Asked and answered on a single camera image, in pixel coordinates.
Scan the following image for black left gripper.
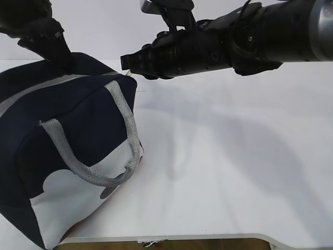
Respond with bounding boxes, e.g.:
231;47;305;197
18;18;75;70

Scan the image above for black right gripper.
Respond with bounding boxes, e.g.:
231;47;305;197
121;10;229;80

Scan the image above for navy blue lunch bag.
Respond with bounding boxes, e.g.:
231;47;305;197
1;53;143;249

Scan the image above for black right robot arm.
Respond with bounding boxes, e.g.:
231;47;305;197
121;0;332;80

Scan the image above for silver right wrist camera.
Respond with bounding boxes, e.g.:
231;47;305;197
140;0;160;15

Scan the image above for cables under table edge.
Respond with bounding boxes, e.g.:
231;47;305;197
137;238;169;247

